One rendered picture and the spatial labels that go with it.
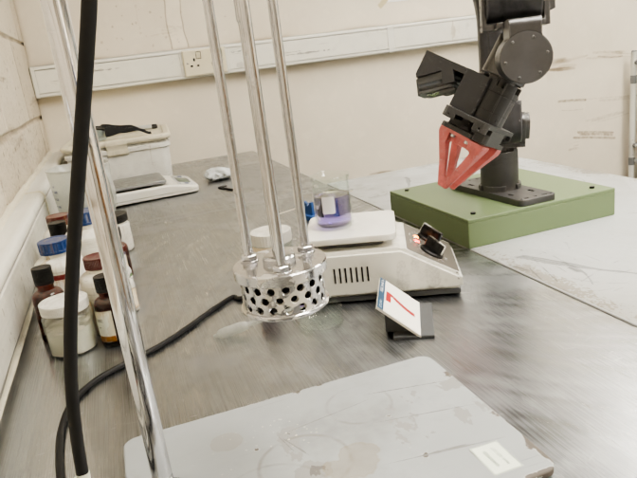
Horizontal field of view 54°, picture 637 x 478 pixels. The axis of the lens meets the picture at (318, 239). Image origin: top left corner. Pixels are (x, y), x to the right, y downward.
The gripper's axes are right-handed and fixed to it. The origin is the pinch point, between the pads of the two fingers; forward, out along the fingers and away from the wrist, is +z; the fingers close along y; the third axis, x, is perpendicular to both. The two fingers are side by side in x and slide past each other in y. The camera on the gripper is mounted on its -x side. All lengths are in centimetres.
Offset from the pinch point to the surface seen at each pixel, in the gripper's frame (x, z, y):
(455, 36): -83, -26, -150
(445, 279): 8.1, 9.7, 6.6
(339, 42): -105, -7, -112
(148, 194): -81, 45, -28
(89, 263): -25.1, 25.9, 31.4
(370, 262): 0.2, 11.7, 11.7
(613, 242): 19.5, -1.1, -18.8
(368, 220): -5.3, 8.9, 6.1
